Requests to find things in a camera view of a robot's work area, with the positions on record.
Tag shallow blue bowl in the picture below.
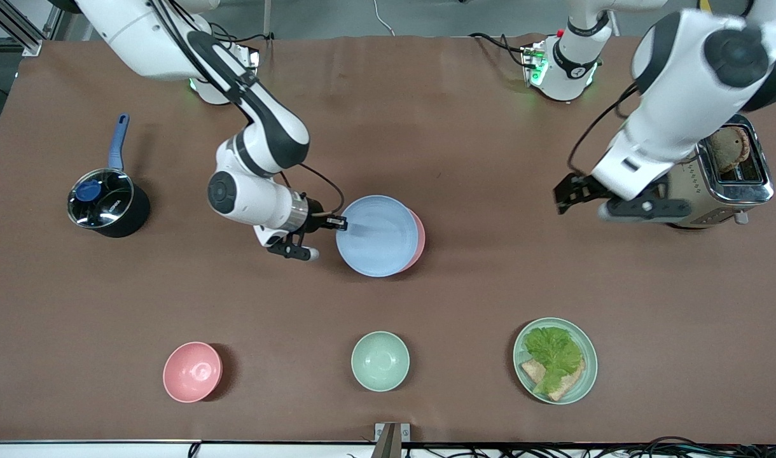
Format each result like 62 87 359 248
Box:
335 195 421 278

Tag shallow pink bowl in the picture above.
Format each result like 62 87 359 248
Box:
398 208 426 274

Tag base connector box green light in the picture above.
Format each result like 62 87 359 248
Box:
521 41 549 88
234 43 262 72

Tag brown table cover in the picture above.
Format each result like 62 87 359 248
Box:
0 35 776 445

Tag toast slice in toaster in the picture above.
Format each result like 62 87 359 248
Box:
706 125 752 174

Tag beige chrome toaster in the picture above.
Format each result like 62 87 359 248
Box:
663 113 775 230

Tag small deep green bowl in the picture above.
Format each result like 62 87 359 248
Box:
351 331 410 392

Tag green lettuce leaf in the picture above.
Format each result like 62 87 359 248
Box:
523 326 585 395

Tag green plate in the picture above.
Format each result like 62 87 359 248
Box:
513 317 599 405

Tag dark blue saucepan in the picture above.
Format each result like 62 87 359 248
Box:
67 113 151 239

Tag brown bread slice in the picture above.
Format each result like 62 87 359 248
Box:
520 357 586 403

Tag small deep pink bowl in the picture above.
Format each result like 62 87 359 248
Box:
163 342 223 403

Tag glass lid blue knob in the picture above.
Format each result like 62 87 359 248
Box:
68 169 135 228

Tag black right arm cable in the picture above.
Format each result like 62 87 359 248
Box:
149 0 346 220

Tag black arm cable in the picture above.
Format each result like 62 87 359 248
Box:
566 83 641 176
149 0 346 220

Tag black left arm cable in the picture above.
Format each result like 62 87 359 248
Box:
566 83 641 176

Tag black base cable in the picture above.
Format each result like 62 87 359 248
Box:
469 31 530 68
210 24 275 48

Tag white floor cable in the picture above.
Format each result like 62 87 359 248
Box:
371 0 396 36

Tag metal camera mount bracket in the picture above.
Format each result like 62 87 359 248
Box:
374 422 411 458

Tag black floor cable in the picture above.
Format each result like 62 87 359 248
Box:
633 435 776 458
499 444 624 458

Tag aluminium frame profile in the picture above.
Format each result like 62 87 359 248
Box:
0 0 59 57

